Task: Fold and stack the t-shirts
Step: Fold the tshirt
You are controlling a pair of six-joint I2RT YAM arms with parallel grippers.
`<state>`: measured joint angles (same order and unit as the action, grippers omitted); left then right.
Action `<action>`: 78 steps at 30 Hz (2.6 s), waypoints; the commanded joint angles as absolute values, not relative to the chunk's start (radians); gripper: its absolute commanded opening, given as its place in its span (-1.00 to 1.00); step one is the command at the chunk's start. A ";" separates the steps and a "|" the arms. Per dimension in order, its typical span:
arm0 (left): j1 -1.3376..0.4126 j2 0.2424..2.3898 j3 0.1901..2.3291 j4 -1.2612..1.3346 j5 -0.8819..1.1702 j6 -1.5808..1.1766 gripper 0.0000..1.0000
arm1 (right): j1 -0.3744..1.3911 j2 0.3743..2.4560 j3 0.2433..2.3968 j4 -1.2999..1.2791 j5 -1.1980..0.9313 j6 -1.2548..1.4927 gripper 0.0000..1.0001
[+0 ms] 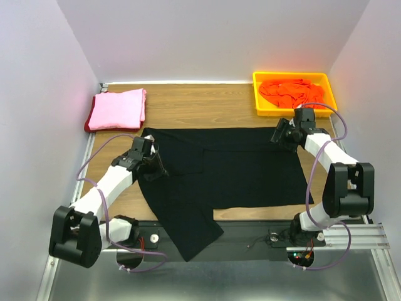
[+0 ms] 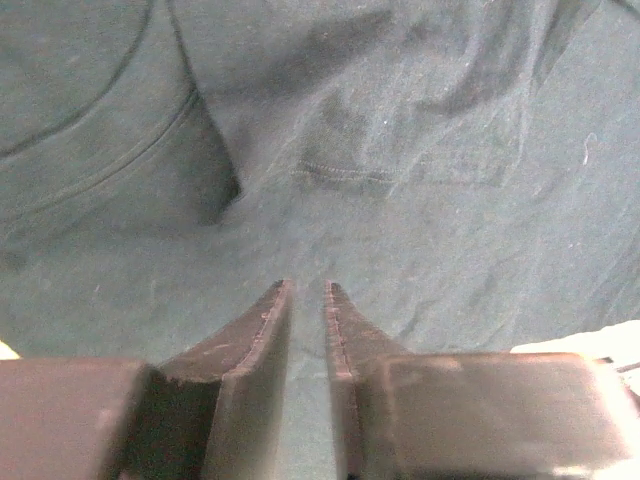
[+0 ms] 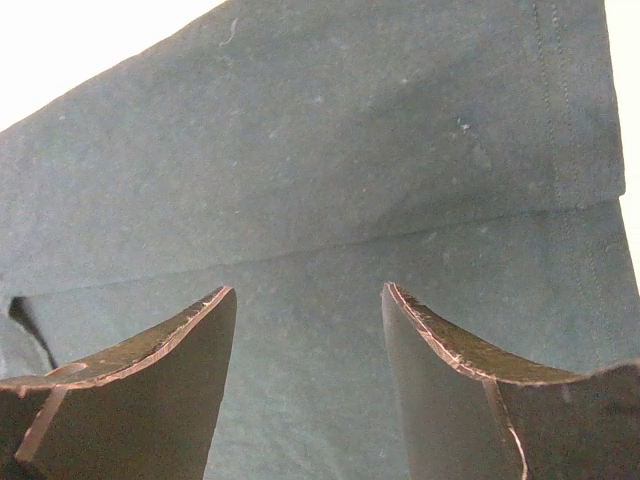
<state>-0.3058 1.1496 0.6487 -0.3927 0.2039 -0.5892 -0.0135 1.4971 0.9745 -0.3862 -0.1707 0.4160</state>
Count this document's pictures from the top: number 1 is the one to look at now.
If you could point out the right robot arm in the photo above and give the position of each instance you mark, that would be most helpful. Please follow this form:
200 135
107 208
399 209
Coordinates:
349 188

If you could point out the aluminium table edge rail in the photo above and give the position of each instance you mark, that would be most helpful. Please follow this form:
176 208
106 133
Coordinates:
89 147

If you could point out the black t-shirt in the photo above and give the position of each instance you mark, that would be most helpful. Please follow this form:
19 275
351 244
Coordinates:
210 169

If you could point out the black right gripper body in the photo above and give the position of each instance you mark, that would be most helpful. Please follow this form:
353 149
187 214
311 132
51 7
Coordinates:
290 136

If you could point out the pink folded t-shirt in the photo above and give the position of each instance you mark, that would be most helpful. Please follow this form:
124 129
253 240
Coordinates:
138 95

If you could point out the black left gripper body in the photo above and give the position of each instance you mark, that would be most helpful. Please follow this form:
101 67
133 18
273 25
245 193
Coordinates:
154 167

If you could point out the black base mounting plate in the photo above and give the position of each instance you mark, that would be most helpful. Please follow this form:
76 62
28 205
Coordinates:
241 240

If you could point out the orange t-shirt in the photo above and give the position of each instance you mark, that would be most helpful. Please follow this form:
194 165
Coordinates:
292 93

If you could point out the aluminium frame extrusion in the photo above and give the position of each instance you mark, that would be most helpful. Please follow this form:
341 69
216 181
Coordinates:
363 237

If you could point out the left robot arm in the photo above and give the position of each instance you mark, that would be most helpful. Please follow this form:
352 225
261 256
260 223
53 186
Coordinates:
80 231

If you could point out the yellow plastic bin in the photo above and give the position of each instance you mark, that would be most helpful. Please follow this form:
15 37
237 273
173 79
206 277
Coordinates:
264 108

